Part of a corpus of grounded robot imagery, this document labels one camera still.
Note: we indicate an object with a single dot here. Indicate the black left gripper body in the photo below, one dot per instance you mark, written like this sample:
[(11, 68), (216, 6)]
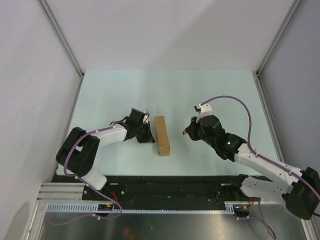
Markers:
[(140, 130)]

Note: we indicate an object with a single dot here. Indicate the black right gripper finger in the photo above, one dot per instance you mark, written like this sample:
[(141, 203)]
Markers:
[(192, 127), (194, 136)]

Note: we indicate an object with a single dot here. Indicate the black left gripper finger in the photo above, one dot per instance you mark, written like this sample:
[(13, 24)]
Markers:
[(145, 139), (148, 130)]

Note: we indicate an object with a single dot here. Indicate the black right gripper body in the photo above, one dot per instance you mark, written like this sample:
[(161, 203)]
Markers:
[(199, 131)]

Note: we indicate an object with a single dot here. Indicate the brown cardboard express box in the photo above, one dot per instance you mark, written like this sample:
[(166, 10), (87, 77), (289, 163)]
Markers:
[(163, 143)]

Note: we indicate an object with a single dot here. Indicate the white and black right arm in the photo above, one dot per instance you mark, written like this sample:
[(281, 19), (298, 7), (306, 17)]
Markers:
[(298, 190)]

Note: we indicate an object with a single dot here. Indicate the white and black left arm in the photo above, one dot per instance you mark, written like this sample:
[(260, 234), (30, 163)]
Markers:
[(78, 152)]

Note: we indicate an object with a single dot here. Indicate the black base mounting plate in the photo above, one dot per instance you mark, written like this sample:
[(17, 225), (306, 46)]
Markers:
[(217, 188)]

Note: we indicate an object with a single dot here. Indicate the shiny metal front plate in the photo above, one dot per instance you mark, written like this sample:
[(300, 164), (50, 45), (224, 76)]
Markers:
[(76, 226)]

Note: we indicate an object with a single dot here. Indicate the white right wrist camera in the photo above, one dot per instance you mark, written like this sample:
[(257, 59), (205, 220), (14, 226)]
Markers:
[(203, 111)]

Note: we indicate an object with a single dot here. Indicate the white slotted cable duct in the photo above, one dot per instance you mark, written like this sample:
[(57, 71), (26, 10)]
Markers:
[(68, 207)]

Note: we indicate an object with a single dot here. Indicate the aluminium frame post right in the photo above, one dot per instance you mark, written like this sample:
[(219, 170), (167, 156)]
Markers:
[(280, 34)]

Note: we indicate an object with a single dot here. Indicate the aluminium frame post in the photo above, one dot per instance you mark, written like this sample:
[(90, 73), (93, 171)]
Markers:
[(280, 34), (57, 30)]

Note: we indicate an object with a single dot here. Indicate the aluminium frame post left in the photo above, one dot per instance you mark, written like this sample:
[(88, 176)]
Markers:
[(57, 30)]

